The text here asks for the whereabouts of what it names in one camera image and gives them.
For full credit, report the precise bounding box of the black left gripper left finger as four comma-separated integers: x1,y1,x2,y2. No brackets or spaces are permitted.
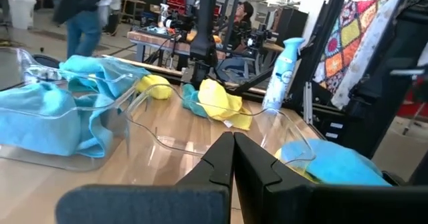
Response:
55,132,235,224

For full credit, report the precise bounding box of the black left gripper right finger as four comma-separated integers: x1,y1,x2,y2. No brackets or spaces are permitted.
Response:
233,132,428,224

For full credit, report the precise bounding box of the yellow microfiber towel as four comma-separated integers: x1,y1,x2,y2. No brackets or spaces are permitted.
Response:
197,78,253,131
274,148,318,185
135,74,174,100

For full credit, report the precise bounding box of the light blue microfiber towel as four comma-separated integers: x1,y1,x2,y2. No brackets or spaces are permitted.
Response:
0,82,116,158
280,138,392,187
60,55,151,100

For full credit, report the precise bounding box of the teal microfiber towel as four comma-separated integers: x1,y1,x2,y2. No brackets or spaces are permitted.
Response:
181,83,208,118

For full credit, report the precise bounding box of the clear plastic basket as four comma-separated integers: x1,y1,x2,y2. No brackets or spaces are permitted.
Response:
124,82,318,185
0,46,140,172

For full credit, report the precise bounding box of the wooden workbench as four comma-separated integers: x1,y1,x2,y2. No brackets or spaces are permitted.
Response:
126,29,228,71

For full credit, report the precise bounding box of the red tool chest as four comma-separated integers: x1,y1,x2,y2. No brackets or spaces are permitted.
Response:
166,0,188,16
396,76,428,118

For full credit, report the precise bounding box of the black cabinet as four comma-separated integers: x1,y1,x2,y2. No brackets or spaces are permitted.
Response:
274,8,309,47

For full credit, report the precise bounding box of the person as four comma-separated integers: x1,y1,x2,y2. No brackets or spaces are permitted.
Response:
217,0,255,81
51,0,123,60

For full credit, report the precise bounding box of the colourful patchwork quilt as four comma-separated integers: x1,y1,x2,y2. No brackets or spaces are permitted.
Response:
312,0,382,94

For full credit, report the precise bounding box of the white patterned cloth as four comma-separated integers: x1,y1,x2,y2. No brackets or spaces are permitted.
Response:
330,0,405,110

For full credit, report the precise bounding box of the clear spray bottle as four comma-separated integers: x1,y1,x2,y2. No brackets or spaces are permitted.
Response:
159,3,170,27

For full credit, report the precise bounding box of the white trash bin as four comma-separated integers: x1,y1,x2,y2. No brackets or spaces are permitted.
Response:
5,0,37,30

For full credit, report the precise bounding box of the silver metal bracket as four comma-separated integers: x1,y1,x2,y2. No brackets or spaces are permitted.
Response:
302,82,314,124

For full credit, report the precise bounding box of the black aluminium table frame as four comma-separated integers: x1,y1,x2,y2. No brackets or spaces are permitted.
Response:
230,0,428,187

